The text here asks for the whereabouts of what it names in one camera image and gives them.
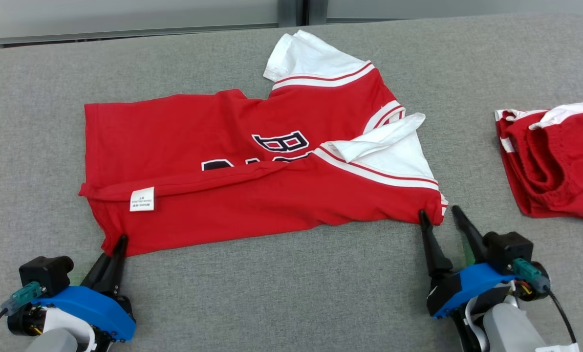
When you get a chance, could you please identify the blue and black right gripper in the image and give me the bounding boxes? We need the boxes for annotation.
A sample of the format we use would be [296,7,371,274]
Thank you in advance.
[418,205,517,320]

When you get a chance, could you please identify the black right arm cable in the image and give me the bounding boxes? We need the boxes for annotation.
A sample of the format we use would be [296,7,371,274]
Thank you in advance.
[545,288,578,345]

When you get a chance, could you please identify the grey partition post with rounded feet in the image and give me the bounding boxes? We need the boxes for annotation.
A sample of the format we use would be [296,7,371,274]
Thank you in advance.
[278,0,328,27]

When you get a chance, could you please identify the red basketball jersey white sleeves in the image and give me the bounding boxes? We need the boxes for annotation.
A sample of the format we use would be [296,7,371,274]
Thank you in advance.
[79,29,449,258]

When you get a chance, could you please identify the red and white shorts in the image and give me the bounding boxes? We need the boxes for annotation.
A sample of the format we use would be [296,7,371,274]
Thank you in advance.
[494,102,583,229]

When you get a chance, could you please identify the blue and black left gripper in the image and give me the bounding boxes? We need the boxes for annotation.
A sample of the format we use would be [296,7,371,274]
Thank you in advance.
[36,235,137,343]

